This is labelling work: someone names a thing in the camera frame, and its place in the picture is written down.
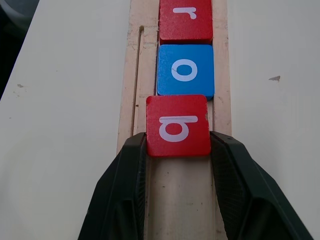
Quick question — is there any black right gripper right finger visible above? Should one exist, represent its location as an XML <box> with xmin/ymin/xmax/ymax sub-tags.
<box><xmin>209</xmin><ymin>130</ymin><xmax>315</xmax><ymax>240</ymax></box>

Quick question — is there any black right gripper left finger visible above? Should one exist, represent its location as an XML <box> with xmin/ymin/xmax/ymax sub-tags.
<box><xmin>77</xmin><ymin>131</ymin><xmax>148</xmax><ymax>240</ymax></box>

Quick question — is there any red letter b block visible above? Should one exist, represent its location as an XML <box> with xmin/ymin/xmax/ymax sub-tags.
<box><xmin>145</xmin><ymin>94</ymin><xmax>212</xmax><ymax>158</ymax></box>

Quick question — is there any long wooden letter tray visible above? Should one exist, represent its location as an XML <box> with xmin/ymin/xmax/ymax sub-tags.
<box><xmin>116</xmin><ymin>0</ymin><xmax>233</xmax><ymax>240</ymax></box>

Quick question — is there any blue letter o block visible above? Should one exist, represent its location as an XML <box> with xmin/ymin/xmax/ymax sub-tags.
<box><xmin>156</xmin><ymin>44</ymin><xmax>216</xmax><ymax>101</ymax></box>

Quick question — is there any red letter r block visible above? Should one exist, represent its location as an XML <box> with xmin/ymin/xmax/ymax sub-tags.
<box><xmin>158</xmin><ymin>0</ymin><xmax>214</xmax><ymax>46</ymax></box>

